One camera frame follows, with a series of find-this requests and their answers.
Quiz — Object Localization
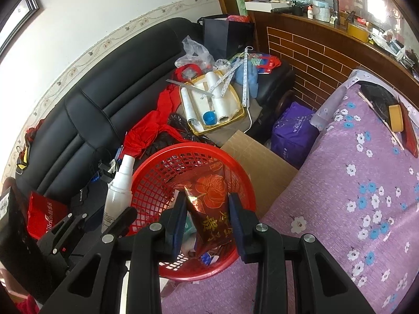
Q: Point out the white paper roll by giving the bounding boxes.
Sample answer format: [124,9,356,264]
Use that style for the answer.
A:
[181,87,210,131]
[206,71,226,99]
[213,96,234,123]

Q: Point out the blue towel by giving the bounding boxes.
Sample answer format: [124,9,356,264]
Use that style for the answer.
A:
[234,59,259,98]

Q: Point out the red plastic mesh basket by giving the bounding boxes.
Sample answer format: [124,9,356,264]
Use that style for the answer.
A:
[126,143,257,281]

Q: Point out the black tube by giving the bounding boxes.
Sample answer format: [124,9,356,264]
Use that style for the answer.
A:
[271,6,303,15]

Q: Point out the purple floral tablecloth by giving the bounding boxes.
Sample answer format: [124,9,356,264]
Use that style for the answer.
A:
[160,87,419,314]

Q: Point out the black plastic bag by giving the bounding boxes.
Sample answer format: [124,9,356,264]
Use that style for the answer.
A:
[360,83,400,123]

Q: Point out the red cloth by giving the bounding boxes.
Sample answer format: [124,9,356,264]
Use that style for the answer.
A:
[123,85,184,161]

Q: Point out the framed wall picture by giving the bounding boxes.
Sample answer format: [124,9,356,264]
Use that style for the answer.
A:
[0,0,40,56]

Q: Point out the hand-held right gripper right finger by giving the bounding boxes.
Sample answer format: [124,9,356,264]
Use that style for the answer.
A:
[228,192,377,314]

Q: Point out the black leather sofa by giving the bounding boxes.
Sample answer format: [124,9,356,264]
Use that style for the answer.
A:
[15,17,297,203]

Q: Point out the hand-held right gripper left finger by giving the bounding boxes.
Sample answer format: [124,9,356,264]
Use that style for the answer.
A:
[39,191,188,314]

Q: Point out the cardboard sheet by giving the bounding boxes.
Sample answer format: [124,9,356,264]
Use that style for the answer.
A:
[221,130,298,218]

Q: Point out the yellow-rimmed tray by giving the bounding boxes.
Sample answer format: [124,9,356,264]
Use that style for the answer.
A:
[179,74,246,135]

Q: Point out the wooden brick-pattern counter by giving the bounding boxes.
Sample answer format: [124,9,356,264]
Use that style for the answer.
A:
[211,0,419,112]

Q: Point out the red rose-print foil bag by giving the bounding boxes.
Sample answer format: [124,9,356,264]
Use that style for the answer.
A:
[183,164,234,258]

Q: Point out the black lace cloth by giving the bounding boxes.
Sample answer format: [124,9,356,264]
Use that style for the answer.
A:
[154,113,218,153]

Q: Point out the red packet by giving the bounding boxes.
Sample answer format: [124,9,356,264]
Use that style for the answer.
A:
[399,96,419,158]

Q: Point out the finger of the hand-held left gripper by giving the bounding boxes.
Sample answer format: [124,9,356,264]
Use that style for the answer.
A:
[37,212,90,259]
[98,207,139,246]

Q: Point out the red and yellow straps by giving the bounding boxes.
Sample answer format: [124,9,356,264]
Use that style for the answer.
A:
[16,119,45,174]

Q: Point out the white cable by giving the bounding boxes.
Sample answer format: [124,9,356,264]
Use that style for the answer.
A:
[244,103,259,131]

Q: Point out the purple wrapped package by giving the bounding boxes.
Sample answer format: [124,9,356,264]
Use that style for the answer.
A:
[271,102,319,167]

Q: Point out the colourful detergent bag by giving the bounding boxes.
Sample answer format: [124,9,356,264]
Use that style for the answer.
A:
[250,55,280,74]

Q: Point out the white medicine box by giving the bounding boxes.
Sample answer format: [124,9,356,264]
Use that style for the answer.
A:
[196,249,226,266]

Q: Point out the white flat box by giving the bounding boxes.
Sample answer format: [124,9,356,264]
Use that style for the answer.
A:
[245,0,293,11]

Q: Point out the wooden chopsticks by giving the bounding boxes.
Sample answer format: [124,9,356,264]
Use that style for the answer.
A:
[357,92,405,151]

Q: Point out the clear plastic bag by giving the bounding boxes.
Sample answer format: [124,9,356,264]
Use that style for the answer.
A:
[175,35,215,71]

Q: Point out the yellow box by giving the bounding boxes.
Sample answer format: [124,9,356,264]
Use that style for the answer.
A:
[347,22,370,42]

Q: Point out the black paper bag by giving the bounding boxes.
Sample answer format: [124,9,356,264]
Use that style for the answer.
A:
[201,15,255,61]

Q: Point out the red printed bag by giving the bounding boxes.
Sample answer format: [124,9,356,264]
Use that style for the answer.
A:
[27,191,70,240]

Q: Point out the white spray bottle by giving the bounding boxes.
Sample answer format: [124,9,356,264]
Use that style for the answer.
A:
[101,154,136,234]

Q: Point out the white patterned jar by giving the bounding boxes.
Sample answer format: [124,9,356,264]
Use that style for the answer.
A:
[312,0,331,22]

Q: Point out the metal ruler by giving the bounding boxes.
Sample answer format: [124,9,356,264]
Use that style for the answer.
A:
[165,79,213,94]

